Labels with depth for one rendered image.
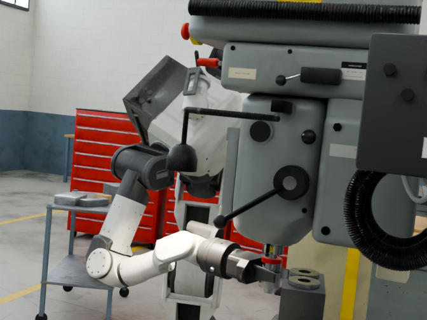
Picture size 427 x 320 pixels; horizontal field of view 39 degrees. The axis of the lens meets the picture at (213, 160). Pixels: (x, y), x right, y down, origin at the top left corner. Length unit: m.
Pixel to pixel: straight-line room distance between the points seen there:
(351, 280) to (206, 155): 1.61
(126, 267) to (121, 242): 0.09
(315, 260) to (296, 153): 1.94
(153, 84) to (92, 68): 10.36
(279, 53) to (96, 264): 0.74
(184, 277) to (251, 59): 1.01
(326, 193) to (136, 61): 10.56
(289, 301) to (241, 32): 0.78
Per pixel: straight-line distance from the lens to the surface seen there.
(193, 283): 2.07
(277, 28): 1.24
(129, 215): 1.65
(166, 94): 1.76
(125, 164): 1.68
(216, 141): 1.71
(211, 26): 1.28
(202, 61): 1.52
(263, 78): 1.25
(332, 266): 3.15
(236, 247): 1.46
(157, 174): 1.65
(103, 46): 12.06
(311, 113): 1.24
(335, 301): 3.19
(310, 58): 1.23
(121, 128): 6.68
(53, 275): 4.54
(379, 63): 0.96
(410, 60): 0.95
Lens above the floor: 1.59
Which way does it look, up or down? 5 degrees down
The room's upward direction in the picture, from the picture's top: 6 degrees clockwise
